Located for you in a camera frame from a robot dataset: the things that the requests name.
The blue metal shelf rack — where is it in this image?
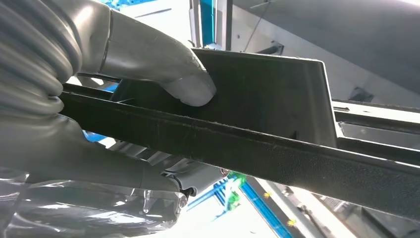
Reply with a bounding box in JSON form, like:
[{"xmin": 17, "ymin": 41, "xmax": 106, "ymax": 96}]
[{"xmin": 239, "ymin": 180, "xmax": 293, "ymax": 238}]

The blue frame with green panel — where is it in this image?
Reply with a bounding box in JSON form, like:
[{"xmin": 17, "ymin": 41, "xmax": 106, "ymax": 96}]
[{"xmin": 187, "ymin": 171, "xmax": 247, "ymax": 221}]

